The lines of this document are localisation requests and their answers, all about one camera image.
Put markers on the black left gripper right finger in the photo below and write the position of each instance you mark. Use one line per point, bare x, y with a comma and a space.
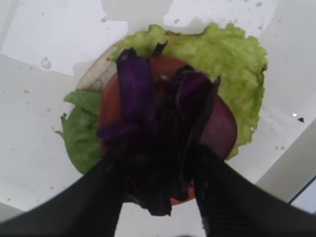
231, 206

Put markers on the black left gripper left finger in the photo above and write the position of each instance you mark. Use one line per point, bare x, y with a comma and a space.
88, 208

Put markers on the purple cabbage pieces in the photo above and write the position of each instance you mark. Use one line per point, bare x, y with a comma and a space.
158, 123

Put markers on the tomato slice on tray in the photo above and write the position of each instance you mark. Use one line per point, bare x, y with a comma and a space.
219, 135

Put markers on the bun bottom under lettuce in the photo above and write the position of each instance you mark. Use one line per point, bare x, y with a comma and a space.
100, 73

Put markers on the green lettuce leaf on tray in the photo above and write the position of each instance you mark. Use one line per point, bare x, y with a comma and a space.
225, 52

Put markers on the silver metal tray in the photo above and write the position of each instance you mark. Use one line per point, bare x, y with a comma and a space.
46, 46

